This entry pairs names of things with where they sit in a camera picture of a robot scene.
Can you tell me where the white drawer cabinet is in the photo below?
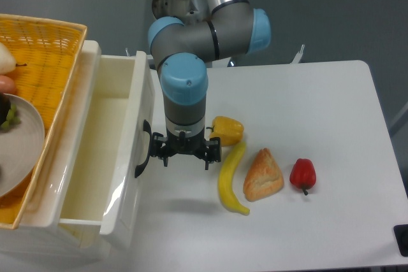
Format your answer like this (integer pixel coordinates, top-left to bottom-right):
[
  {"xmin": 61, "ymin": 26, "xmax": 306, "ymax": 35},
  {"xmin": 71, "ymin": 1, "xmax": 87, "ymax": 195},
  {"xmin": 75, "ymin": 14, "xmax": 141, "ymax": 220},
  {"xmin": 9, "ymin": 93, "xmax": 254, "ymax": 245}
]
[{"xmin": 1, "ymin": 41, "xmax": 110, "ymax": 262}]

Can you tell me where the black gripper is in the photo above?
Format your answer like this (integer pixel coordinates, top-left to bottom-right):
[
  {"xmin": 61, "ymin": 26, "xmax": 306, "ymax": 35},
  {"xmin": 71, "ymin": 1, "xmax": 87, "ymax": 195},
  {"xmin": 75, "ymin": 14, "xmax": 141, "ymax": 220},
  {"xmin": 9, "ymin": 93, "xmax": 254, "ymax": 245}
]
[{"xmin": 150, "ymin": 122, "xmax": 222, "ymax": 170}]

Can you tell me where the yellow wicker basket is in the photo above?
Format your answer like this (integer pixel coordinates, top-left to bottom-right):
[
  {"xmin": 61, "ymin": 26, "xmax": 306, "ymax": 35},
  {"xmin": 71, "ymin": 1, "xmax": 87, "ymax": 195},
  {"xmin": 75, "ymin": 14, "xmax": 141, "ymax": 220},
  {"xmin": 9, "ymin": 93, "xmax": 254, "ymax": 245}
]
[{"xmin": 1, "ymin": 14, "xmax": 87, "ymax": 230}]

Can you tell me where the grey round plate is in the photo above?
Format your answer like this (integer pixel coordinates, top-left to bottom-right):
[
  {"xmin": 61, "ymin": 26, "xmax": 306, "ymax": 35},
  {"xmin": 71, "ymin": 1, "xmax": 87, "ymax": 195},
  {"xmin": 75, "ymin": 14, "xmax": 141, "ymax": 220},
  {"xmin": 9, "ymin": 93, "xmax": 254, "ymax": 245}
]
[{"xmin": 1, "ymin": 94, "xmax": 45, "ymax": 196}]

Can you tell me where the dark fruit with green grapes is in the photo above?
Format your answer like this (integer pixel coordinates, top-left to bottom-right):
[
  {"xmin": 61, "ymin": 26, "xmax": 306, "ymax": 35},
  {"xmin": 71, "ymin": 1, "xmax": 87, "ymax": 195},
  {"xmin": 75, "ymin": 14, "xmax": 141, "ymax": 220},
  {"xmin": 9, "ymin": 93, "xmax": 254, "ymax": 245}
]
[{"xmin": 0, "ymin": 93, "xmax": 21, "ymax": 132}]

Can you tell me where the white top drawer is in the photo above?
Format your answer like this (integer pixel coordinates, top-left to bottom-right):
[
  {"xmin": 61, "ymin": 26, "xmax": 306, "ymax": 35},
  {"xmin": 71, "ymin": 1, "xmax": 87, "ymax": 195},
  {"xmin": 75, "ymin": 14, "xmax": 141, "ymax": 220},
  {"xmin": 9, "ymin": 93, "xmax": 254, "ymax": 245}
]
[{"xmin": 58, "ymin": 50, "xmax": 156, "ymax": 250}]

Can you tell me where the pink sausage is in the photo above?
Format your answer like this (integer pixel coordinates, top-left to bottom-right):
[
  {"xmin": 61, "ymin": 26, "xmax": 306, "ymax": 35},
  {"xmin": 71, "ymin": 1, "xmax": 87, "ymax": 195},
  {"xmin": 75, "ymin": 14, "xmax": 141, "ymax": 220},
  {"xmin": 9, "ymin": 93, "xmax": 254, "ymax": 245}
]
[{"xmin": 0, "ymin": 75, "xmax": 17, "ymax": 94}]

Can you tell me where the yellow bell pepper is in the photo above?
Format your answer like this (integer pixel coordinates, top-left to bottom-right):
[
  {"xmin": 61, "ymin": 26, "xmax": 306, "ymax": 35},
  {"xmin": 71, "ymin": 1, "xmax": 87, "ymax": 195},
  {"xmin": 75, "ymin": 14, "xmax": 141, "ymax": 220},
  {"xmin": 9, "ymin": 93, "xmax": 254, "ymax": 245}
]
[{"xmin": 206, "ymin": 116, "xmax": 244, "ymax": 147}]

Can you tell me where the black object at table edge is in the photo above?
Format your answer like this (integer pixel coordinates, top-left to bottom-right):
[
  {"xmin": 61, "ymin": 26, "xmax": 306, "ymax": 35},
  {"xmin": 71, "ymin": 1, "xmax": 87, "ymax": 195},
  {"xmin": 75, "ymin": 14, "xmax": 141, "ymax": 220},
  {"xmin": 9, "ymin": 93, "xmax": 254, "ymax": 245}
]
[{"xmin": 393, "ymin": 224, "xmax": 408, "ymax": 257}]

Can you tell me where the white pear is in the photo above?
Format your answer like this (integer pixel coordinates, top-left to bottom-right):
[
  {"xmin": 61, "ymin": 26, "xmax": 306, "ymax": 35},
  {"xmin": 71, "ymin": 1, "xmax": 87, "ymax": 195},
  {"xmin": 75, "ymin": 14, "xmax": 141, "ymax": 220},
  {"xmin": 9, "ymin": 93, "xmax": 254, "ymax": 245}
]
[{"xmin": 0, "ymin": 43, "xmax": 27, "ymax": 75}]

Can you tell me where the triangular bread pastry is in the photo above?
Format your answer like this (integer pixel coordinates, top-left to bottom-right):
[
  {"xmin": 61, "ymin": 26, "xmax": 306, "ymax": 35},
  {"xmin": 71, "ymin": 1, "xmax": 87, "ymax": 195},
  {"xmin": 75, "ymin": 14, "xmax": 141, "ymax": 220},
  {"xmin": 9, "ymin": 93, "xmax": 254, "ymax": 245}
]
[{"xmin": 243, "ymin": 148, "xmax": 284, "ymax": 202}]

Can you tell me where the red bell pepper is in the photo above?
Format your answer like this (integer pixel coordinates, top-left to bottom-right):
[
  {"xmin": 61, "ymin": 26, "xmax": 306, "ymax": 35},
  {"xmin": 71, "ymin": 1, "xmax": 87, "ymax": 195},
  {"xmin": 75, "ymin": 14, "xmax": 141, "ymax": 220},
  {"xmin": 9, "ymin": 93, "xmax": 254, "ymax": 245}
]
[{"xmin": 289, "ymin": 159, "xmax": 317, "ymax": 196}]

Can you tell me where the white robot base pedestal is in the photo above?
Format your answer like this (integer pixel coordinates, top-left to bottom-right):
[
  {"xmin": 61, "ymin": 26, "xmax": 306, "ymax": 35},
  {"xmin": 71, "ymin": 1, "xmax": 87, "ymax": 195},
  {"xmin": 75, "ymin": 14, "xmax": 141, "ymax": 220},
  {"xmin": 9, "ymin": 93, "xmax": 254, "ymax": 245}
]
[{"xmin": 151, "ymin": 0, "xmax": 177, "ymax": 20}]

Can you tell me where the yellow banana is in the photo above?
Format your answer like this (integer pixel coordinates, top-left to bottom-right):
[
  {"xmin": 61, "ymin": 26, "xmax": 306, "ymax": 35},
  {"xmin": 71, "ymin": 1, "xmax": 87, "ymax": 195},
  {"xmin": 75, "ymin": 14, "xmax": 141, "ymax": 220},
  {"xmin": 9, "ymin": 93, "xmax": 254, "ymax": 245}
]
[{"xmin": 217, "ymin": 141, "xmax": 250, "ymax": 216}]

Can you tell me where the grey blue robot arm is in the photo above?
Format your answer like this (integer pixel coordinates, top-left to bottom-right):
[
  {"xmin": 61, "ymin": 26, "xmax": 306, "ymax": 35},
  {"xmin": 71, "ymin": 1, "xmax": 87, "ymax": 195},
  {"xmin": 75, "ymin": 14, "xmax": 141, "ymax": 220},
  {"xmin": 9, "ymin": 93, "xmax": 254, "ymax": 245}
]
[{"xmin": 148, "ymin": 0, "xmax": 271, "ymax": 164}]

